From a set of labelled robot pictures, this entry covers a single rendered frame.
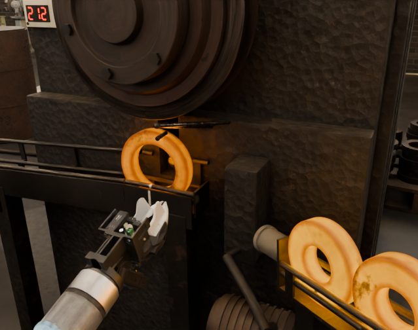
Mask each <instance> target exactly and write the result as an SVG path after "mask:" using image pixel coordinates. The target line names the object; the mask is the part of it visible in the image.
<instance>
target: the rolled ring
mask: <svg viewBox="0 0 418 330"><path fill-rule="evenodd" d="M164 131H165V130H163V129H160V128H159V129H155V128H147V129H144V130H141V131H140V132H138V133H136V134H134V135H133V136H131V137H130V138H129V139H128V140H127V141H126V143H125V145H124V147H123V151H122V155H121V164H122V169H123V173H124V176H125V177H126V179H131V180H134V181H141V182H144V183H151V184H153V183H152V182H150V181H149V180H148V179H147V178H146V177H145V176H144V174H143V173H142V171H141V169H140V165H139V160H138V157H139V152H140V149H141V148H142V147H143V146H144V145H147V144H152V145H156V146H158V147H160V148H162V149H164V150H165V151H166V152H167V153H168V154H169V156H170V157H171V159H172V161H173V163H174V166H175V170H176V176H175V180H174V182H173V184H172V185H171V186H167V187H170V188H173V189H179V190H183V191H186V190H187V189H188V187H189V186H190V184H191V180H192V177H193V163H192V160H191V157H190V154H189V152H188V150H187V149H186V147H185V145H184V144H183V143H182V142H181V141H180V140H179V139H178V138H177V137H176V136H175V135H174V134H171V133H170V132H168V131H167V132H168V135H167V136H165V137H163V138H162V139H160V140H159V141H156V140H155V138H156V137H157V136H158V135H160V134H161V133H163V132H164Z"/></svg>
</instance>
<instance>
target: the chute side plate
mask: <svg viewBox="0 0 418 330"><path fill-rule="evenodd" d="M0 187H2V188H3V190H4V194H5V195H7V196H15V197H20V198H28V199H32V200H40V201H45V202H52V203H57V204H65V205H69V206H77V207H82V208H90V209H94V210H102V211H110V212H112V211H113V210H114V209H116V210H117V213H119V212H120V211H125V212H128V214H129V215H131V216H135V214H136V204H137V201H138V200H139V199H140V198H145V200H146V202H147V203H148V204H149V198H148V191H150V195H151V206H152V205H154V204H155V203H156V202H157V201H159V202H161V201H164V202H166V203H167V206H168V213H169V214H172V215H178V216H181V217H185V218H186V229H189V230H193V204H192V198H191V197H187V196H182V195H178V194H172V193H169V192H162V191H156V190H153V189H147V188H143V187H137V186H134V185H128V184H124V183H114V182H108V181H98V180H93V179H82V178H76V177H66V176H60V175H50V174H40V173H34V172H23V171H18V170H8V169H2V168H0ZM149 206H150V205H149Z"/></svg>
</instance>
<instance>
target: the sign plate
mask: <svg viewBox="0 0 418 330"><path fill-rule="evenodd" d="M22 1H23V6H24V14H25V18H26V26H27V27H38V28H56V24H55V20H54V14H53V9H52V0H22ZM28 7H31V9H33V13H32V12H31V9H29V8H28ZM41 7H44V8H45V9H46V13H45V9H42V8H41ZM38 9H39V13H38ZM29 13H32V14H30V15H29V17H28V14H29ZM42 13H45V14H42ZM39 14H40V19H39ZM41 15H43V19H46V20H43V19H42V18H41ZM30 18H33V20H30Z"/></svg>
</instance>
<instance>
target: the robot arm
mask: <svg viewBox="0 0 418 330"><path fill-rule="evenodd" d="M111 216H113V220H112V221H111V222H110V224H108V226H107V227H105V224H106V223H107V222H108V221H109V219H110V218H111ZM167 225H168V206H167V203H166V202H164V201H161V202H159V201H157V202H156V203H155V204H154V205H152V206H149V204H148V203H147V202H146V200H145V198H140V199H139V200H138V201H137V204H136V214H135V216H134V217H131V216H129V214H128V212H125V211H120V212H119V213H117V210H116V209H114V210H113V211H112V212H111V214H110V215H109V216H108V218H107V219H106V220H105V221H104V222H103V223H102V224H101V226H100V227H99V228H98V231H99V233H100V236H101V238H102V241H103V244H102V245H101V247H100V248H99V249H98V251H97V252H96V253H94V252H91V251H89V252H88V254H87V255H86V257H85V259H86V261H87V263H88V264H87V265H86V266H85V268H84V269H82V271H80V273H79V274H78V275H77V276H76V278H75V279H74V280H73V281H72V283H71V284H70V285H69V287H68V288H67V289H66V290H65V291H64V292H63V293H62V295H61V296H60V298H59V299H58V300H57V301H56V302H55V303H54V305H53V306H52V308H51V309H50V310H49V311H48V312H47V314H46V315H45V316H44V318H43V319H42V320H41V321H40V322H39V323H37V325H36V326H35V327H34V328H33V330H96V329H97V328H98V326H99V324H100V323H101V322H102V320H103V319H104V317H105V316H106V315H107V313H108V312H109V310H110V309H111V307H112V306H113V305H114V303H115V301H116V300H117V299H118V297H119V293H120V292H121V290H122V288H123V287H124V286H127V287H128V288H129V289H135V290H138V289H142V290H145V287H146V285H147V282H148V279H149V278H148V277H146V276H144V274H143V273H141V272H140V271H139V270H133V269H134V267H135V266H136V267H138V268H140V267H141V265H145V264H147V261H148V260H149V259H150V258H151V257H152V256H156V254H157V252H158V250H160V248H162V246H163V245H164V243H165V240H166V233H167V228H168V226H167ZM124 267H126V268H130V270H129V269H126V268H124Z"/></svg>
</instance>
